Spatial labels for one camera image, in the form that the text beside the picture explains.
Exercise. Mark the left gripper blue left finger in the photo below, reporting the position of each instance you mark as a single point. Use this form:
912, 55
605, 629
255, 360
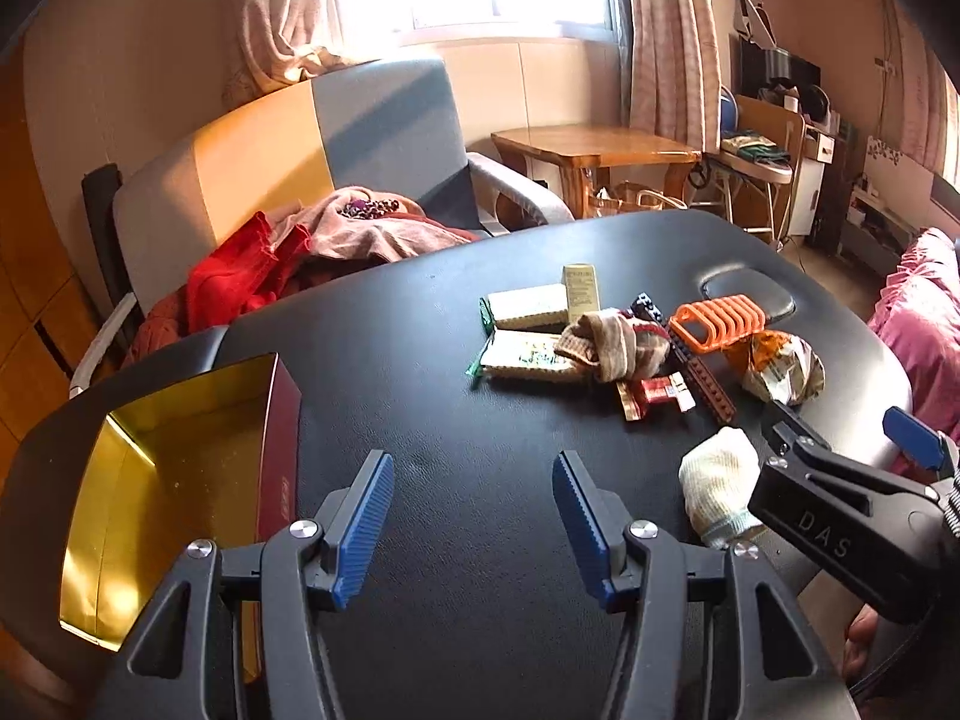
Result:
183, 656

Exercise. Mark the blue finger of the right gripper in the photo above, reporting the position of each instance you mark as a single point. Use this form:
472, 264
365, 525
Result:
784, 430
921, 444

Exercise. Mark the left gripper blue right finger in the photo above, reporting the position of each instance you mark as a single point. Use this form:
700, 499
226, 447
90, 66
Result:
761, 657

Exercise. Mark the orange snack bag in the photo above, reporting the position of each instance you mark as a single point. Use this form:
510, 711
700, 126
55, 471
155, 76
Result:
781, 368

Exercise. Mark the white sock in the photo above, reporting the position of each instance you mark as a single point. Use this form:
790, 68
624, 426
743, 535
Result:
718, 478

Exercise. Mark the orange plastic rack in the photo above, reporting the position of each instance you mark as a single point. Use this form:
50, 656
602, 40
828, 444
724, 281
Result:
710, 325

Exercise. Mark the red candy wrapper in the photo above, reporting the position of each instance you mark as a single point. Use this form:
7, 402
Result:
639, 396

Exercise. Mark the brown striped sock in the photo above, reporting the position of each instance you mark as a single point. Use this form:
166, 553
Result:
615, 346

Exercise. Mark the small green tea carton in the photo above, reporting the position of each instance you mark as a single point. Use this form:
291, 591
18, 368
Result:
582, 292

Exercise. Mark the green cracker pack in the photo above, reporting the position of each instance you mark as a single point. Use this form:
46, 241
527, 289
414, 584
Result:
526, 309
511, 354

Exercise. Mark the person's hand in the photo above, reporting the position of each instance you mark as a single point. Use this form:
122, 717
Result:
858, 640

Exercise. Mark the pink bedding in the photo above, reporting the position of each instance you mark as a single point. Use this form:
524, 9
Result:
916, 316

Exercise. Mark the red box gold interior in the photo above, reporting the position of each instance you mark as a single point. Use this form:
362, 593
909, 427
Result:
213, 456

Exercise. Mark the cluttered white desk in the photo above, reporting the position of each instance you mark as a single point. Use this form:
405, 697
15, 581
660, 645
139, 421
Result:
769, 169

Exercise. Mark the wooden side table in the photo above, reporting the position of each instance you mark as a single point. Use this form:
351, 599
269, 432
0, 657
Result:
582, 152

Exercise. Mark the pink striped curtain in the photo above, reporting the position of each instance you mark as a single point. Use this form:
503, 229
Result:
675, 77

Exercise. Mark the red garment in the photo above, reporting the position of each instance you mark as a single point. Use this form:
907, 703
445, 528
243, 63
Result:
246, 272

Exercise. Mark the pink garment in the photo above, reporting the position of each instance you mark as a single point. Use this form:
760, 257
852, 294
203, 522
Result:
354, 224

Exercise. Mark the grey armchair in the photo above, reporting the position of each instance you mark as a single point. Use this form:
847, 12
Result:
389, 124

